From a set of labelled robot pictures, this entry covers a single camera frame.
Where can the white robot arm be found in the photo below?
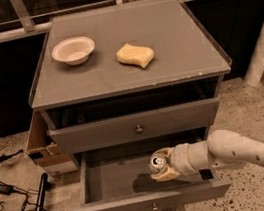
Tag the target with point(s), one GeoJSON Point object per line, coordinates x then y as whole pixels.
{"type": "Point", "coordinates": [222, 149]}

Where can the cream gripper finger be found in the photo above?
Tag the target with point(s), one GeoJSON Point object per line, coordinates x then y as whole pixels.
{"type": "Point", "coordinates": [162, 155]}
{"type": "Point", "coordinates": [165, 174]}

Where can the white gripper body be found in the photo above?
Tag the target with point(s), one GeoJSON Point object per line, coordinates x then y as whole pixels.
{"type": "Point", "coordinates": [182, 158]}

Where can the black tool on floor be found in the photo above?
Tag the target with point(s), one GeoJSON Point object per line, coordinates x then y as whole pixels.
{"type": "Point", "coordinates": [4, 157]}

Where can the white bowl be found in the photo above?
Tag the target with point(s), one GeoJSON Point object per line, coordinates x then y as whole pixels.
{"type": "Point", "coordinates": [73, 51]}

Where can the yellow sponge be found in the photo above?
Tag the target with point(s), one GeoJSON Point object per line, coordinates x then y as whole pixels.
{"type": "Point", "coordinates": [135, 55]}

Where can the black power adapter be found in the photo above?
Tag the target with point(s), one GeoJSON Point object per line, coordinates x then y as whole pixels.
{"type": "Point", "coordinates": [6, 189]}

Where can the grey top drawer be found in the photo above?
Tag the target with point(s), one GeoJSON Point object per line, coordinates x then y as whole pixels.
{"type": "Point", "coordinates": [136, 126]}

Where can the grey open middle drawer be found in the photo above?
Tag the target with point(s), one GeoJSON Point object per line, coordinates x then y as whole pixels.
{"type": "Point", "coordinates": [118, 178]}

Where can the grey drawer cabinet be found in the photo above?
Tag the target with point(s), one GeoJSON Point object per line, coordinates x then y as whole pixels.
{"type": "Point", "coordinates": [188, 65]}

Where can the cardboard box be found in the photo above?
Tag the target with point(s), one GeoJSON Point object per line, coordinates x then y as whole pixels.
{"type": "Point", "coordinates": [43, 151]}

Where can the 7up soda can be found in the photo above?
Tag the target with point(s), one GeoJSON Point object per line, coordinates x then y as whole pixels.
{"type": "Point", "coordinates": [158, 163]}

